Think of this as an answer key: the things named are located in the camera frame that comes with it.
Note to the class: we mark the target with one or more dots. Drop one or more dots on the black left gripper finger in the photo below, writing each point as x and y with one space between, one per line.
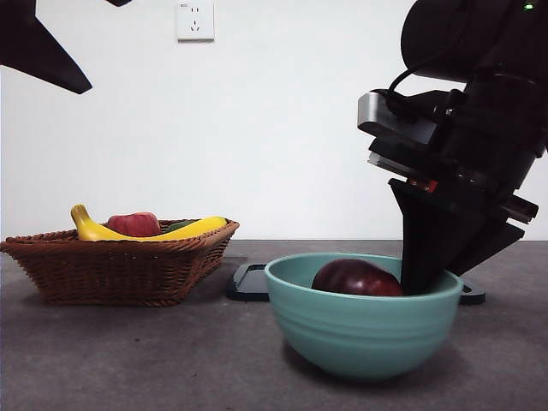
119 2
34 47

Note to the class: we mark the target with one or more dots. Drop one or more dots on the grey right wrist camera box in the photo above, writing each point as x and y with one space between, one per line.
377 113

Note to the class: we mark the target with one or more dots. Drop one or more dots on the dark purple plum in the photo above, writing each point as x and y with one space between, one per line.
355 278

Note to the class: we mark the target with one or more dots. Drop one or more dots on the green vegetable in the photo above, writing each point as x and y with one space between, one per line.
175 225

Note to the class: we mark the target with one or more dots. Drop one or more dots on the brown wicker basket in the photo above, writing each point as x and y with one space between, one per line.
115 274

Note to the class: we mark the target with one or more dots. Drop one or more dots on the white wall socket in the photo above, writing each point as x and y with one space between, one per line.
195 21

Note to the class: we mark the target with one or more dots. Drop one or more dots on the yellow banana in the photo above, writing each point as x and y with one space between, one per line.
85 227

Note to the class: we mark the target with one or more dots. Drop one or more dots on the red apple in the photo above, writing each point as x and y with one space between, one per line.
132 223

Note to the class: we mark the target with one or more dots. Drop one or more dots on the teal ribbed bowl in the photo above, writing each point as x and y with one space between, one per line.
359 329

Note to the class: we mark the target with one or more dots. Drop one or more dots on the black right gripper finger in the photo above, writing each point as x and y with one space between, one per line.
432 240
492 248

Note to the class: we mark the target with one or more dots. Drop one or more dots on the black rectangular tray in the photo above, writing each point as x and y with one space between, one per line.
246 284

